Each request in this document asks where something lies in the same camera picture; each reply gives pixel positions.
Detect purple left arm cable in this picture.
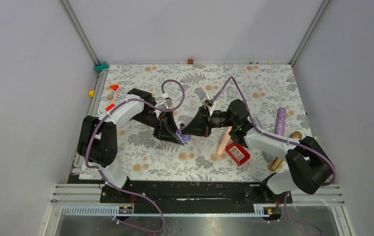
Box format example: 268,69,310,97
84,79,186,234

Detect pink cylindrical tube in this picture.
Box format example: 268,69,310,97
216,126,232,155

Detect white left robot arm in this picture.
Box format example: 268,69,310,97
77,88,186,202

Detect grey microphone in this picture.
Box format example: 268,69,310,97
262,151,276,163

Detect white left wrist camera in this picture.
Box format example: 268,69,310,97
156,93,173,116

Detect purple glitter microphone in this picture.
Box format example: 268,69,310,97
275,107,286,136

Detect floral patterned mat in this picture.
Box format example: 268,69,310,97
97,64,312,181

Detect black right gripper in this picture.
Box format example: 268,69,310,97
182,105,237,138

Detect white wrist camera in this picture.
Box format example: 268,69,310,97
156,93,173,116
201,92,216,116

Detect aluminium frame rail left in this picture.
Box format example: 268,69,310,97
60,0,109,175

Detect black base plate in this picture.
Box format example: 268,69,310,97
100,180,292,214

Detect aluminium frame rail right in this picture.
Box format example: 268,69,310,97
289,0,331,67

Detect white slotted cable duct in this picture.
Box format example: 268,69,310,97
62,204,281,218

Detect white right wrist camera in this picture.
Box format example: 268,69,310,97
201,92,216,116

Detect red plastic bin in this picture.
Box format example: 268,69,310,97
225,143,250,166

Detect aluminium frame rail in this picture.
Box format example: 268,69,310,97
289,0,331,67
60,0,109,175

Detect lavender earbud charging case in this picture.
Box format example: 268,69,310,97
175,127,191,145

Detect teal curved block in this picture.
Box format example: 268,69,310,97
94,62,109,72

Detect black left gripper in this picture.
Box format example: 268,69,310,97
132,109,183,144

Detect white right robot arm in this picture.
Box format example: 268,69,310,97
182,99,335,203

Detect red wedge block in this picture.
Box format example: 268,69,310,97
109,84,119,91

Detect gold microphone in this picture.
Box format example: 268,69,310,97
269,131,303,172

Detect red block near gripper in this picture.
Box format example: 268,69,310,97
105,104,115,111

